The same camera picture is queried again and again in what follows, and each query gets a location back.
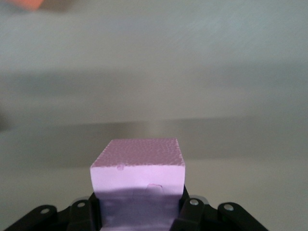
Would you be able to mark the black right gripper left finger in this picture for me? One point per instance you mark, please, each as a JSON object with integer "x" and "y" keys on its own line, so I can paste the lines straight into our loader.
{"x": 60, "y": 219}

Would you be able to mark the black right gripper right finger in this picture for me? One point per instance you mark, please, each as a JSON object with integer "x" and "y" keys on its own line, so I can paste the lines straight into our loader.
{"x": 207, "y": 216}

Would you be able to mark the pink foam block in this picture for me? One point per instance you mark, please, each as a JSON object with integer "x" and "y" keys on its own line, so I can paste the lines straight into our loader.
{"x": 137, "y": 173}

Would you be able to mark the orange foam block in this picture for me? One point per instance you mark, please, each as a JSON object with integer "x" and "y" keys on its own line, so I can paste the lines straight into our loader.
{"x": 26, "y": 3}

